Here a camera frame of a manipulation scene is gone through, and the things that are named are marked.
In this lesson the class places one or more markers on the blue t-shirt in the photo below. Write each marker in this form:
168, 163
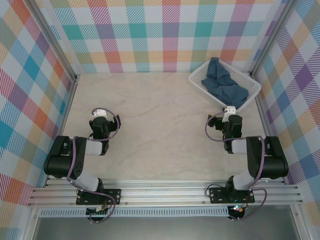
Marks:
220, 85

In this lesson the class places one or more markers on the white plastic mesh basket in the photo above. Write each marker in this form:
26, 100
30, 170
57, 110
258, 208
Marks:
246, 77

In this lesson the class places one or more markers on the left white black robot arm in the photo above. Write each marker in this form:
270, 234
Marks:
62, 165

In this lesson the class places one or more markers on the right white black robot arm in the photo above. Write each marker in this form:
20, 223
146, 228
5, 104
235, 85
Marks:
272, 165

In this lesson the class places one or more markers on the grey metal shelf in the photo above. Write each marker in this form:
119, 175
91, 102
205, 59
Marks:
162, 228

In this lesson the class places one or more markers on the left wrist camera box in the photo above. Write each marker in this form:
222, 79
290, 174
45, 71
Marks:
99, 113

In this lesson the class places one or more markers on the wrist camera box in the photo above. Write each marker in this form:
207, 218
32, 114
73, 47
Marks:
99, 113
231, 109

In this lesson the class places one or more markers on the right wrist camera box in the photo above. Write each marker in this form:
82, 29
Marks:
231, 109

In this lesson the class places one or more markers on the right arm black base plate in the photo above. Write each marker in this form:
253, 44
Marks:
217, 195

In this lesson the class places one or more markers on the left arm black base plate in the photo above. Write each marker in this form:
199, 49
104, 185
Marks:
112, 195

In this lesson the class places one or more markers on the aluminium mounting rail beam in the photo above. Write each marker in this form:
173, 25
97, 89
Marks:
162, 195

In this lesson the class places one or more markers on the aluminium frame post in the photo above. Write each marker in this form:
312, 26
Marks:
52, 42
272, 40

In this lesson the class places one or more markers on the aluminium frame leg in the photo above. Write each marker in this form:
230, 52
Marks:
30, 225
298, 225

